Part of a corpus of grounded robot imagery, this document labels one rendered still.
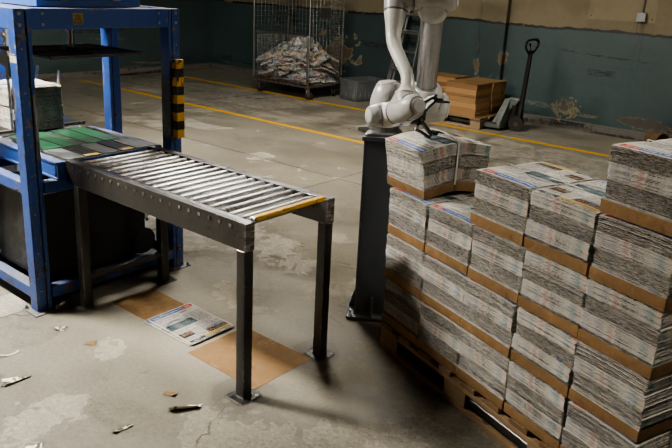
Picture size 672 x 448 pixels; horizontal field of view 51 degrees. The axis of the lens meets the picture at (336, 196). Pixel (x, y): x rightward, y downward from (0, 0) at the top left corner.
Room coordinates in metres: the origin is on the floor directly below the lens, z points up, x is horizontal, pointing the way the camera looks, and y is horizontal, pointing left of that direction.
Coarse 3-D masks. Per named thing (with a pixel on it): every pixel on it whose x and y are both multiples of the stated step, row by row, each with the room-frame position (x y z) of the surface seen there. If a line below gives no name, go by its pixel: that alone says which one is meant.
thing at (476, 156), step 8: (448, 136) 3.20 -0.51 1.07; (456, 136) 3.25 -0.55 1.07; (464, 136) 3.31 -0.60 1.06; (472, 144) 3.09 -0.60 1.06; (480, 144) 3.12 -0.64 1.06; (464, 152) 3.07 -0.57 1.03; (472, 152) 3.11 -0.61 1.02; (480, 152) 3.13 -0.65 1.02; (488, 152) 3.15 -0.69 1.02; (464, 160) 3.08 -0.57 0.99; (472, 160) 3.10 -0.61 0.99; (480, 160) 3.13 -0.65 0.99; (488, 160) 3.15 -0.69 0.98; (464, 168) 3.09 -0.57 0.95; (472, 168) 3.11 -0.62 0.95; (480, 168) 3.14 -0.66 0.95; (464, 176) 3.09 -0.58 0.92; (472, 176) 3.12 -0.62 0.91
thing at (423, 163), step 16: (400, 144) 3.08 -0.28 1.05; (416, 144) 3.06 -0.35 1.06; (432, 144) 3.04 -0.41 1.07; (448, 144) 3.03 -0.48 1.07; (400, 160) 3.11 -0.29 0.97; (416, 160) 2.99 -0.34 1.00; (432, 160) 2.98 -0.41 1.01; (448, 160) 3.03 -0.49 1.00; (400, 176) 3.12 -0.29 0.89; (416, 176) 3.01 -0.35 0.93; (432, 176) 2.99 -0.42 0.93; (448, 176) 3.04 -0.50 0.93
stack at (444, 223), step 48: (432, 240) 2.87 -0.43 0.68; (480, 240) 2.62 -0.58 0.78; (384, 288) 3.16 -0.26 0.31; (432, 288) 2.85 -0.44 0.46; (480, 288) 2.59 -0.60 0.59; (528, 288) 2.38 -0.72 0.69; (576, 288) 2.20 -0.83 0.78; (384, 336) 3.13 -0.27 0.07; (432, 336) 2.82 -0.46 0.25; (528, 336) 2.36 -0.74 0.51; (432, 384) 2.79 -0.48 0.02; (528, 384) 2.33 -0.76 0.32; (528, 432) 2.30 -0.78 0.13
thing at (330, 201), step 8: (168, 152) 3.73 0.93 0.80; (176, 152) 3.74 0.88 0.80; (200, 160) 3.59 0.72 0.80; (224, 168) 3.45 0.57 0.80; (232, 168) 3.46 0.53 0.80; (248, 176) 3.33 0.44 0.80; (256, 176) 3.33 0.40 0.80; (280, 184) 3.21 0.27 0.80; (288, 184) 3.22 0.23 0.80; (296, 192) 3.13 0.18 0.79; (304, 192) 3.10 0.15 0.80; (312, 192) 3.11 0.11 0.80; (328, 200) 3.01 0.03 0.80; (312, 208) 3.06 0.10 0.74; (320, 208) 3.03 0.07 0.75; (328, 208) 3.01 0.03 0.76; (304, 216) 3.09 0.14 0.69; (312, 216) 3.06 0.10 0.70; (320, 216) 3.03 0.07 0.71; (328, 216) 3.01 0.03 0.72
